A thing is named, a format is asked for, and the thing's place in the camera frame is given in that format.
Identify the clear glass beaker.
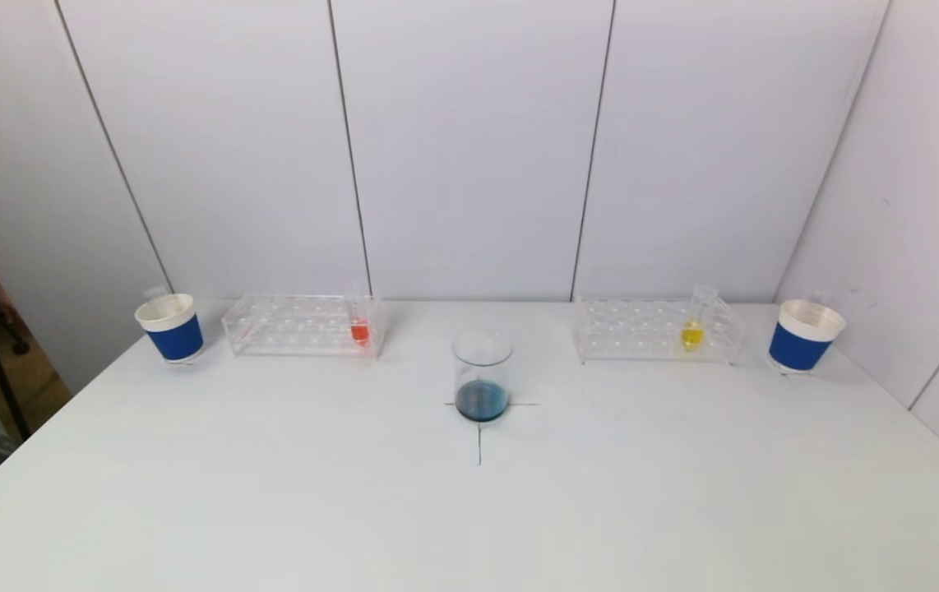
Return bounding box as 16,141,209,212
451,329,516,424

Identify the clear acrylic test tube rack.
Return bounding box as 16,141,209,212
220,294,386,360
571,294,747,366

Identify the test tube with yellow pigment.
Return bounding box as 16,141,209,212
679,284,722,353

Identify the blue and white paper cup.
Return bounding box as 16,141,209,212
134,293,206,365
766,298,848,376

